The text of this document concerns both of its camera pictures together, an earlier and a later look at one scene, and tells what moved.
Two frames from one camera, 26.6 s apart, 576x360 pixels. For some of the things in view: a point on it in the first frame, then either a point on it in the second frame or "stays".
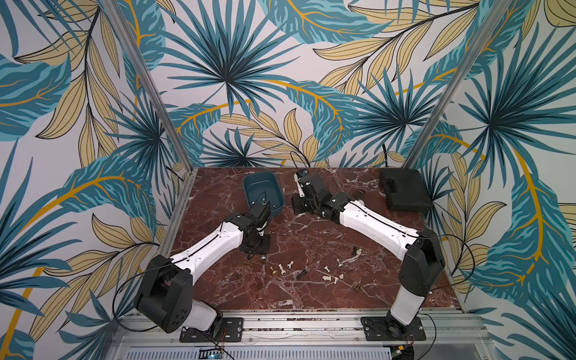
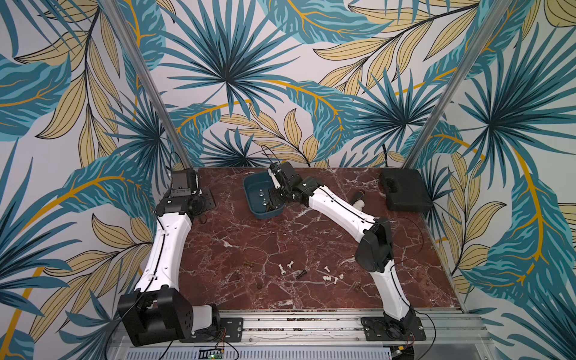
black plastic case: [406, 190] stays
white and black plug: [358, 196] stays
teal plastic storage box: [262, 187] stays
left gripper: [264, 249] → [209, 202]
